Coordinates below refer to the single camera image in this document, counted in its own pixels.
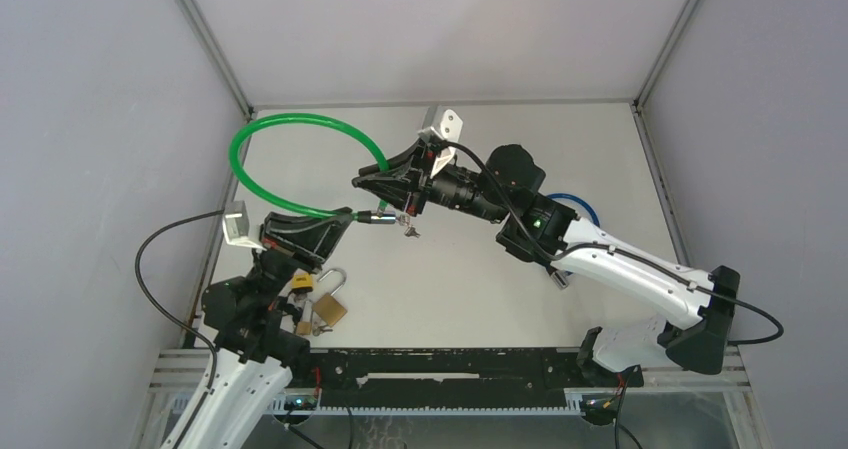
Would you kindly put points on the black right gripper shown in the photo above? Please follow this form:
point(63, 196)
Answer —
point(402, 177)

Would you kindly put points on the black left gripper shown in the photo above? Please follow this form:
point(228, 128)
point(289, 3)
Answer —
point(307, 250)

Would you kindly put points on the green lock silver keys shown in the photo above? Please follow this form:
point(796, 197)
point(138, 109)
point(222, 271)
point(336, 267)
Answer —
point(406, 222)

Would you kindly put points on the yellow tag padlock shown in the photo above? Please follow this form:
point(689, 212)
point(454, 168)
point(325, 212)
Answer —
point(302, 284)

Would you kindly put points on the green cable lock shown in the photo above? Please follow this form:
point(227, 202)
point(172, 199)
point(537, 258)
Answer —
point(301, 163)

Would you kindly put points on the blue cable lock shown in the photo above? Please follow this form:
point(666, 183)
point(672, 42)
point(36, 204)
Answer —
point(561, 277)

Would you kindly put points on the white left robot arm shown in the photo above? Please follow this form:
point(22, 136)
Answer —
point(253, 358)

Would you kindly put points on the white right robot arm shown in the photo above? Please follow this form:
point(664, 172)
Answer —
point(694, 308)

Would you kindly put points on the orange black padlock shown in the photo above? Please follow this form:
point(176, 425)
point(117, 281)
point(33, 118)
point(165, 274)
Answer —
point(288, 307)

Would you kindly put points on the large brass padlock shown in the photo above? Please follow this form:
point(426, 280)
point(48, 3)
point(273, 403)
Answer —
point(328, 308)

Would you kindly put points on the small brass padlock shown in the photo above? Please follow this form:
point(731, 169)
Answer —
point(304, 325)

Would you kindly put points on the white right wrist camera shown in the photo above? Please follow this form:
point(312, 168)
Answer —
point(441, 125)

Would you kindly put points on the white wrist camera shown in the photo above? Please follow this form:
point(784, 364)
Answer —
point(441, 125)
point(238, 231)

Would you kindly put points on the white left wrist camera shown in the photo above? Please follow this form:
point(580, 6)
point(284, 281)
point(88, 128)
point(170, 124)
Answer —
point(238, 231)

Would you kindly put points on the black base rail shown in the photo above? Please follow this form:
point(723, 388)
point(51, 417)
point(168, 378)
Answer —
point(463, 379)

